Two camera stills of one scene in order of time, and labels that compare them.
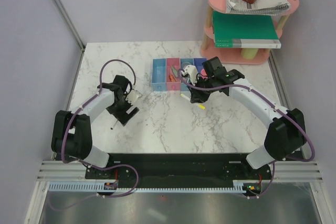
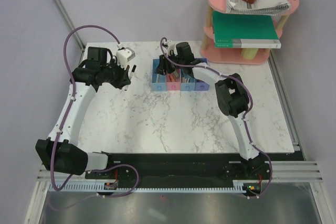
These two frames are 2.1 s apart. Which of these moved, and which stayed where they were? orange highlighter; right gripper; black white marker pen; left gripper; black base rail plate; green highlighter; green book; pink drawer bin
Moved: black white marker pen; right gripper; left gripper
Stayed: green highlighter; orange highlighter; black base rail plate; pink drawer bin; green book
